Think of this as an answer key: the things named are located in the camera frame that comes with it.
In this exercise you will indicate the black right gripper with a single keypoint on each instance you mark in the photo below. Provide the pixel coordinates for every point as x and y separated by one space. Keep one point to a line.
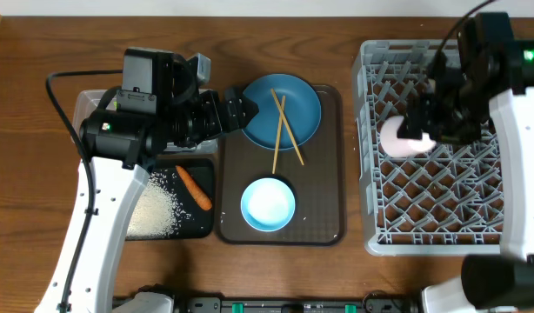
420 118

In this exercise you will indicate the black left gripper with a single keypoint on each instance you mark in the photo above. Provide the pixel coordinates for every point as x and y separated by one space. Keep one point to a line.
230 117

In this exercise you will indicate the wooden chopstick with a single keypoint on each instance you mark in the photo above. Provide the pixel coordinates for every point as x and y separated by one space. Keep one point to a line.
279 130
287 126

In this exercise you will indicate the dark blue plate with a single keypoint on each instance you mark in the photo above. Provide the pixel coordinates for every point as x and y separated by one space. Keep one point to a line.
302 109

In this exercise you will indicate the pink cup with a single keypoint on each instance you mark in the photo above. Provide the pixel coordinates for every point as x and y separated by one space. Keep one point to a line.
396 147

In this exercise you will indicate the orange carrot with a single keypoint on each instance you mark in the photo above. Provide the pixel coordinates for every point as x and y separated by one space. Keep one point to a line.
199 196

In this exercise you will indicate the light blue bowl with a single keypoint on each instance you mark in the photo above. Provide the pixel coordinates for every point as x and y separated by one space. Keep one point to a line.
268 204

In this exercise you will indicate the pile of white rice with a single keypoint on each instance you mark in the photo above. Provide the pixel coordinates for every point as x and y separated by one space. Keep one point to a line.
159 212

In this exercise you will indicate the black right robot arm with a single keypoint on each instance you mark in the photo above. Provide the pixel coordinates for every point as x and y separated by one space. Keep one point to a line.
495 83

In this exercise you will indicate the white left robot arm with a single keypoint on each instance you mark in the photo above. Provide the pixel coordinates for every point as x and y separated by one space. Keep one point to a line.
118 149

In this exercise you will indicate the grey dishwasher rack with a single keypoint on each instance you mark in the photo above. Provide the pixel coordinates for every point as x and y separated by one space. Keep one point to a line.
448 201

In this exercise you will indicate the brown serving tray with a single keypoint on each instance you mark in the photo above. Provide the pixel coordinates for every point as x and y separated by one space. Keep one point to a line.
318 186

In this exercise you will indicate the black tray bin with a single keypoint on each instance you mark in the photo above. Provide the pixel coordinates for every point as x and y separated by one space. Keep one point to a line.
202 171

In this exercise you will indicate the clear plastic bin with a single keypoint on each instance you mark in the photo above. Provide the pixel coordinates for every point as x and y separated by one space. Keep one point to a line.
87 102

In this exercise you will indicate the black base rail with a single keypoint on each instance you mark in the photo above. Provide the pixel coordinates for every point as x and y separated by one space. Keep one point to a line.
372 303

